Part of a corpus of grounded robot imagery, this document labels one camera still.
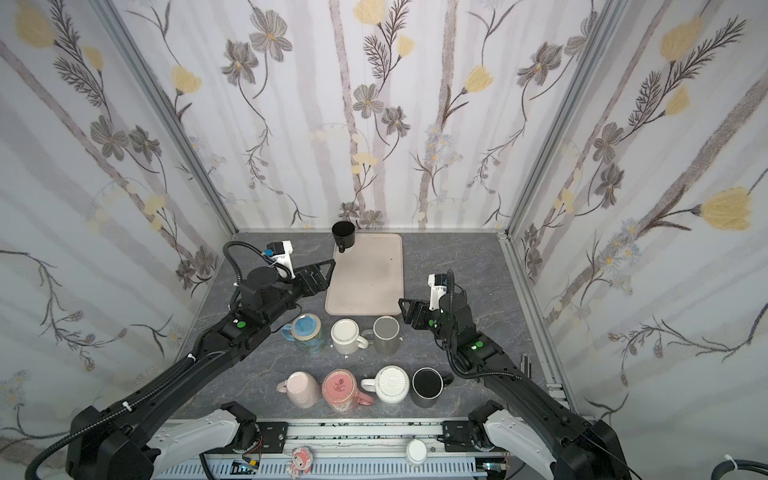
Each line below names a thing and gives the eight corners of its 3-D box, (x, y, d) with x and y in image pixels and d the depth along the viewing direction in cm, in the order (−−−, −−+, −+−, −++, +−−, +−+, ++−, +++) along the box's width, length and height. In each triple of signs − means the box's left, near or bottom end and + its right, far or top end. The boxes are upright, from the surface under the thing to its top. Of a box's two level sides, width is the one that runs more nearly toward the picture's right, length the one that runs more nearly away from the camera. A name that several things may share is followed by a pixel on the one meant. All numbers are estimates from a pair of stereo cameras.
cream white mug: (332, 354, 90) (328, 344, 84) (335, 328, 95) (332, 317, 89) (367, 354, 90) (367, 344, 84) (369, 329, 95) (368, 317, 89)
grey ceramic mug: (364, 355, 90) (362, 339, 81) (365, 332, 95) (363, 315, 86) (397, 355, 90) (399, 340, 81) (397, 332, 95) (399, 315, 86)
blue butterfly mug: (293, 344, 92) (283, 327, 82) (311, 325, 96) (303, 307, 86) (313, 360, 89) (305, 344, 79) (331, 340, 93) (325, 322, 83)
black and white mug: (332, 257, 112) (329, 242, 106) (336, 234, 120) (333, 220, 113) (353, 257, 113) (352, 243, 106) (356, 235, 120) (354, 220, 114)
